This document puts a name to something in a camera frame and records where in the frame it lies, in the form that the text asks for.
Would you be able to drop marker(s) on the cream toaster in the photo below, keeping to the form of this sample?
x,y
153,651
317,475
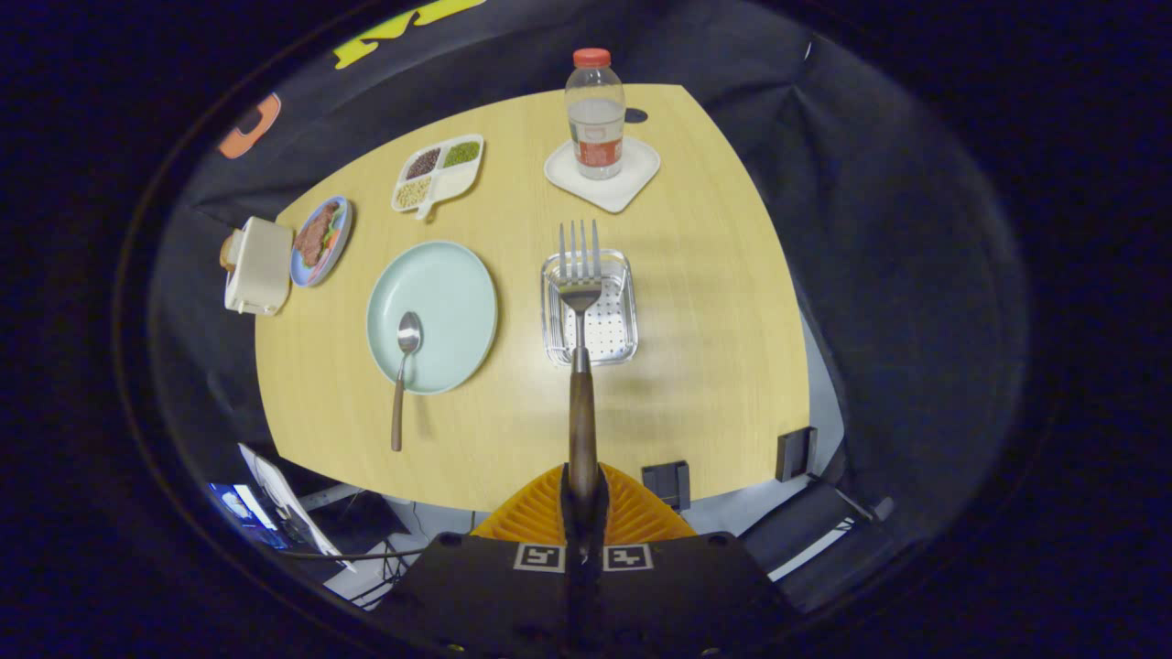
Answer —
x,y
261,267

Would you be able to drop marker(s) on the grilled meat slice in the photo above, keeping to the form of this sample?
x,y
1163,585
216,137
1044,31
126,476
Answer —
x,y
314,236

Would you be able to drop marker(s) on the lit computer screen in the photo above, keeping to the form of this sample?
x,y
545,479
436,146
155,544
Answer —
x,y
243,513

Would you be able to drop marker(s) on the mint green round plate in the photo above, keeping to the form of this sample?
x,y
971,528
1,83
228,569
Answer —
x,y
449,302

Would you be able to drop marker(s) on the black table grommet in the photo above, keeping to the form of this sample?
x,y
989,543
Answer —
x,y
636,115

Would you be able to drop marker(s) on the black chair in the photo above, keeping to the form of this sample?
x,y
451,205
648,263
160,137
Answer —
x,y
806,526

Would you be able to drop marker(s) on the white board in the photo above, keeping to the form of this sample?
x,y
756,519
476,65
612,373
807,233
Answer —
x,y
288,503

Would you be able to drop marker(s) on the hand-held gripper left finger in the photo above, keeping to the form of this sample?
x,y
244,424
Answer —
x,y
569,531

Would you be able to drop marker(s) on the small blue plate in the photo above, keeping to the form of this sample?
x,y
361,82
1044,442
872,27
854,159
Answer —
x,y
339,243

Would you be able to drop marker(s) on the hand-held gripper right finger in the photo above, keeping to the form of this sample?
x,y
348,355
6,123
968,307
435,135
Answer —
x,y
600,531

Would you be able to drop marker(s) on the black table clamp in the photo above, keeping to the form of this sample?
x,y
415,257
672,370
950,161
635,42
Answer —
x,y
667,482
795,453

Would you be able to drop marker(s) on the white square coaster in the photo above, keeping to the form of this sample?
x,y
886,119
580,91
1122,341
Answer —
x,y
632,178

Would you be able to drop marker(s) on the white divided dish with beans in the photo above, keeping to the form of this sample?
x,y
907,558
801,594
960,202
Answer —
x,y
439,178

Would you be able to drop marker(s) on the clear water bottle red cap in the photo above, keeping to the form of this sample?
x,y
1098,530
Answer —
x,y
595,119

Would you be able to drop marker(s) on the toast slice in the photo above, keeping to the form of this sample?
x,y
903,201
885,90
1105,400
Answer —
x,y
229,253

